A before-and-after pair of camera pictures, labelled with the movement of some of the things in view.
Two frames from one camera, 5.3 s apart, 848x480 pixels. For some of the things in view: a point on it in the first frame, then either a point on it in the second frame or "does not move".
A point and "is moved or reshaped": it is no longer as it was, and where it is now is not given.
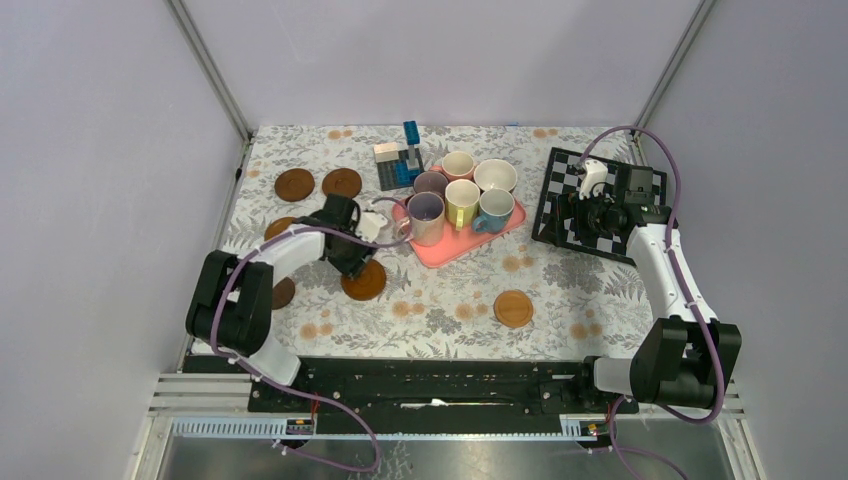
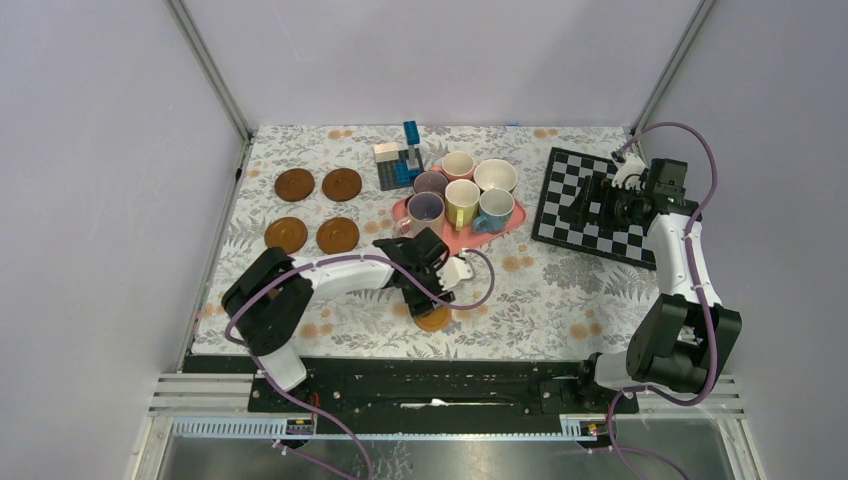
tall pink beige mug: x=425 y=222 does not move
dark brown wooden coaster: x=341 y=181 does not move
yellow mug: x=462 y=202 does not move
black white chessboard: x=562 y=177 does not move
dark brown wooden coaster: x=367 y=284 is moved or reshaped
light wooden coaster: x=513 y=309 to x=435 y=320
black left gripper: x=352 y=266 to x=436 y=285
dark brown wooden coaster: x=294 y=185 does not move
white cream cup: x=495 y=174 does not move
